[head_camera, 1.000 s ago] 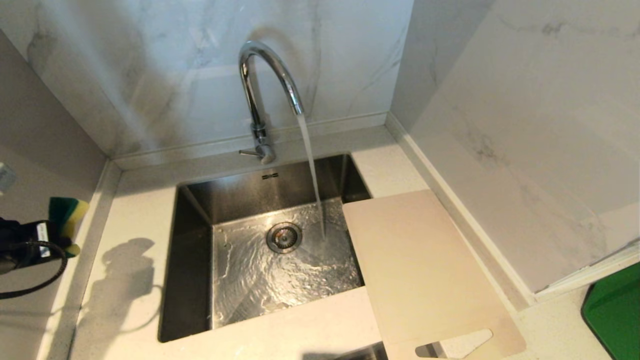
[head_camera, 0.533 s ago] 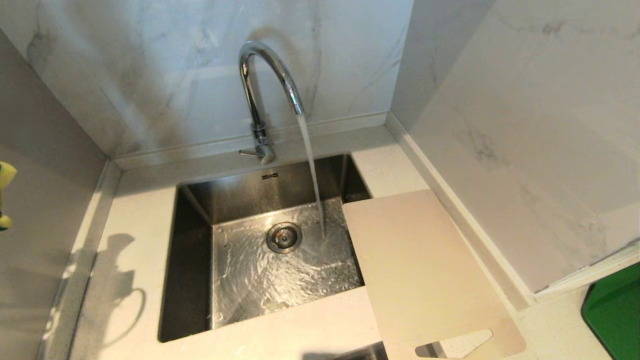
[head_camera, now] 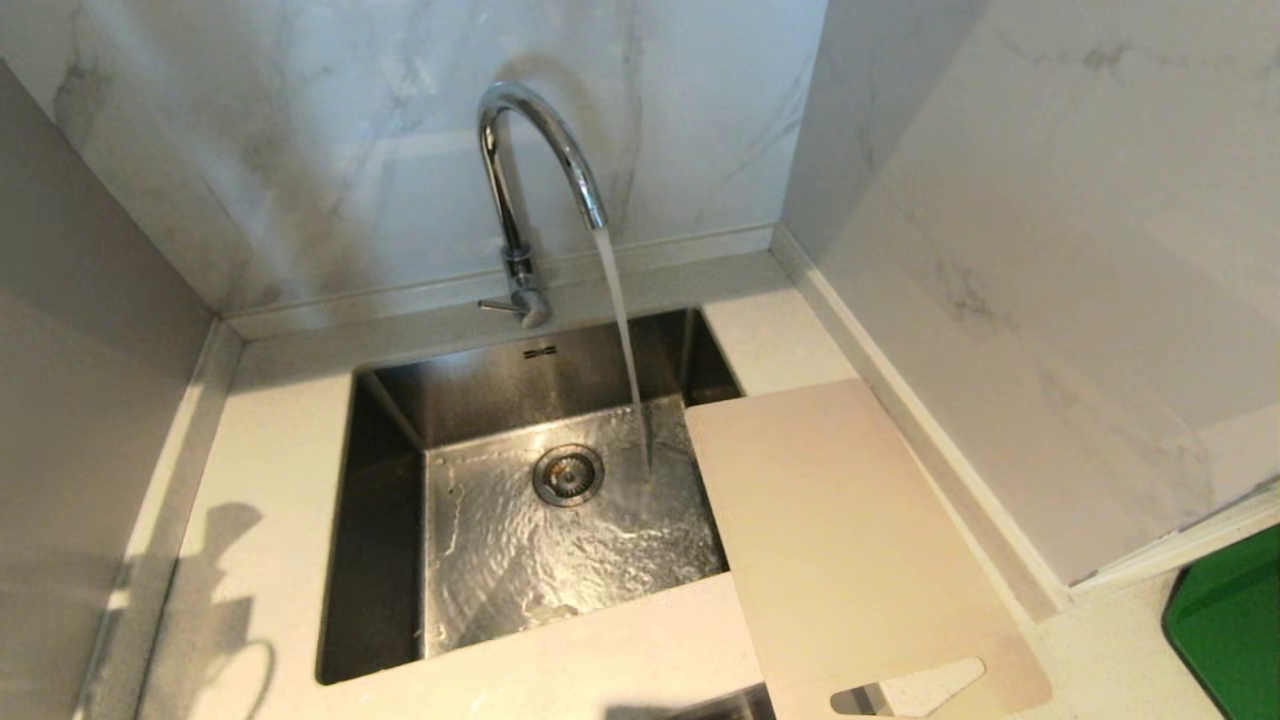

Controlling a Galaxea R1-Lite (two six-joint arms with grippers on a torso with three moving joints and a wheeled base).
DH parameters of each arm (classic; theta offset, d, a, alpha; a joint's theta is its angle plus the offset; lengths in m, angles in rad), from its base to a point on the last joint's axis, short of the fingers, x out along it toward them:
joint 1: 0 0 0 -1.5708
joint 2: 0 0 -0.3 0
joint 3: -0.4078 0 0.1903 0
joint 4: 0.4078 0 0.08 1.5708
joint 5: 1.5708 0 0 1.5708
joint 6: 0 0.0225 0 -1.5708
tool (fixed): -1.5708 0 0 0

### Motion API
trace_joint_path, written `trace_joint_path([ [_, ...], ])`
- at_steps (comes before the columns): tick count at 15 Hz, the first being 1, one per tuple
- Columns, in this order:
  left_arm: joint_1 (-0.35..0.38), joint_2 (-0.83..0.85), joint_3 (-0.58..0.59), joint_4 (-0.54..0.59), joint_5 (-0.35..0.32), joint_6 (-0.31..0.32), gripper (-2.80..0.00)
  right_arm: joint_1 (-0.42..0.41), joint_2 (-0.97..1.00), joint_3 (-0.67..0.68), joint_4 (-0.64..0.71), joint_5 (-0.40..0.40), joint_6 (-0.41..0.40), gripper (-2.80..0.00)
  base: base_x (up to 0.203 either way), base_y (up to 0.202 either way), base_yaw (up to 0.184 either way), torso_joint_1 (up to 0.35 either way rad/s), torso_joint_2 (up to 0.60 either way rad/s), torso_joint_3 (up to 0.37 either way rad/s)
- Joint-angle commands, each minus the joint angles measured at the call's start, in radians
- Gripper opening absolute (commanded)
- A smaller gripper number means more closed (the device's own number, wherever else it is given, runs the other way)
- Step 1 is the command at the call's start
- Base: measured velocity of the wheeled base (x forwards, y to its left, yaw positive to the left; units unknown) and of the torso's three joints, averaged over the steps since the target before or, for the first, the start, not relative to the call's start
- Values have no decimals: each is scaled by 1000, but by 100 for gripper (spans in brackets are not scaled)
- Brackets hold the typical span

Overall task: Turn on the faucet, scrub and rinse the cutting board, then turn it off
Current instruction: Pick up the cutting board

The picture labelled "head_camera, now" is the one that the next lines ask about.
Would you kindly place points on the chrome gooseneck faucet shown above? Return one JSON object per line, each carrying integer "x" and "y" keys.
{"x": 515, "y": 262}

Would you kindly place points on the beige plastic cutting board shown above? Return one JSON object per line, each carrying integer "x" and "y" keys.
{"x": 850, "y": 540}

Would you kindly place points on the round metal sink drain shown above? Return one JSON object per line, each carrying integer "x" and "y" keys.
{"x": 568, "y": 475}

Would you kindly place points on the stainless steel sink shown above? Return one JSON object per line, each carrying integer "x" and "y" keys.
{"x": 500, "y": 540}

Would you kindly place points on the green plastic tray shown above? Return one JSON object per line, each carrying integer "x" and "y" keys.
{"x": 1235, "y": 630}

